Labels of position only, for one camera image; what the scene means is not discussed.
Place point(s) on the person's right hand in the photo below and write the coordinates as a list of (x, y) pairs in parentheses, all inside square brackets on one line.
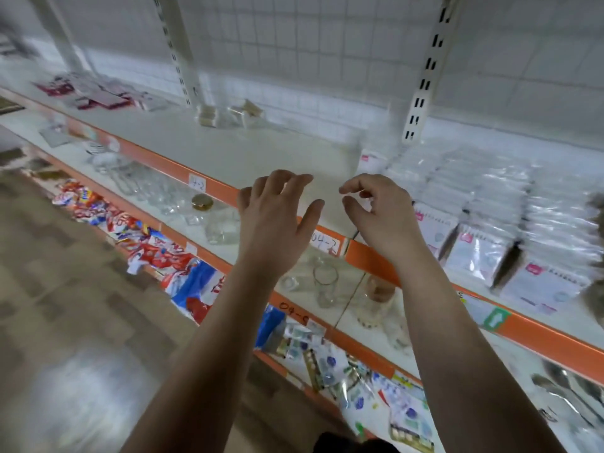
[(389, 221)]

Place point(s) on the person's left hand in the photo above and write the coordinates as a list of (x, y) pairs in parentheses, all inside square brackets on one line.
[(269, 231)]

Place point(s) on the person's left little finger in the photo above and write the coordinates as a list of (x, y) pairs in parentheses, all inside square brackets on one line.
[(244, 199)]

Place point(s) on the person's right thumb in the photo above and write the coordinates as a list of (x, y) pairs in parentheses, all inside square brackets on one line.
[(353, 213)]

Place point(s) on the person's left thumb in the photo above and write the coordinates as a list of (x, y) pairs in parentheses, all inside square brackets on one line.
[(311, 220)]

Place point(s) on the person's left middle finger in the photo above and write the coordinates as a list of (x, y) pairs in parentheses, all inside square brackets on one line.
[(278, 181)]

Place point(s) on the person's right forearm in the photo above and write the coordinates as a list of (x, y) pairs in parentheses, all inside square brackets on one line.
[(453, 353)]

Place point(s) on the person's left forearm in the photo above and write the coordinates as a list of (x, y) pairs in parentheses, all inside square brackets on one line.
[(212, 363)]

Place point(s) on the white handwritten shelf label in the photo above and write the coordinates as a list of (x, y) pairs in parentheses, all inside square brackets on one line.
[(325, 242), (197, 182)]

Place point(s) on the glass jar with gold lid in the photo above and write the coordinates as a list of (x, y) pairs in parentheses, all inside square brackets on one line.
[(218, 221)]

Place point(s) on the white shelf board orange edge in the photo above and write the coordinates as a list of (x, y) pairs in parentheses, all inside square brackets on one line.
[(278, 360), (245, 146), (71, 155)]

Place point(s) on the clear drinking glass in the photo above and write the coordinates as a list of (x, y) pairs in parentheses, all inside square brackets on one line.
[(325, 285)]

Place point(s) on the small clear glass dish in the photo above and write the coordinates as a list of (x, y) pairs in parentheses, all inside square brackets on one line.
[(290, 283)]

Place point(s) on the clear box with gold content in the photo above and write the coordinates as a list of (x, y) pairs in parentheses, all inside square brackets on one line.
[(246, 113)]

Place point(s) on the clear jar with gold lid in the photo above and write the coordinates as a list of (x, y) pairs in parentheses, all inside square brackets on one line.
[(207, 115)]

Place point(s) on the glass jar with brown content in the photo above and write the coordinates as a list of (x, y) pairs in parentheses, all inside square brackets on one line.
[(375, 301)]

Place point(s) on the row of red blue bags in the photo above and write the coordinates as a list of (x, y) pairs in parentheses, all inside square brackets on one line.
[(155, 252)]

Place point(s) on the group of clear glass jars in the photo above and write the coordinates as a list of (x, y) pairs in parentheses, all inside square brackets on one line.
[(141, 183)]

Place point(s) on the blue packet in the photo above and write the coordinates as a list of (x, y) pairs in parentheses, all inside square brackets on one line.
[(270, 325)]

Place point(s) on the rows of clear white packets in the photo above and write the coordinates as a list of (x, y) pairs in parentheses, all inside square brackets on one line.
[(509, 216)]

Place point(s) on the white slotted shelf upright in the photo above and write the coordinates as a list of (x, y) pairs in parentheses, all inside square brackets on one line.
[(59, 32), (177, 47), (429, 70)]

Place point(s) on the green arrow sticker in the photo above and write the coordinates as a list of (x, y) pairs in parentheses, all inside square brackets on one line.
[(490, 316)]

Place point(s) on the pile of small blister packets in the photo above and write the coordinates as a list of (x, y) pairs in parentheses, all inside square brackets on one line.
[(368, 386)]

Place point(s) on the pile of red white packets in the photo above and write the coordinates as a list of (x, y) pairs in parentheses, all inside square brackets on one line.
[(94, 91)]

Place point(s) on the flat clear packet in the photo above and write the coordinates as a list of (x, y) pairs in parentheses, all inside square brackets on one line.
[(54, 135)]

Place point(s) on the metal spoons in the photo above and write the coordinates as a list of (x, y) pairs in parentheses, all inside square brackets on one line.
[(568, 393)]

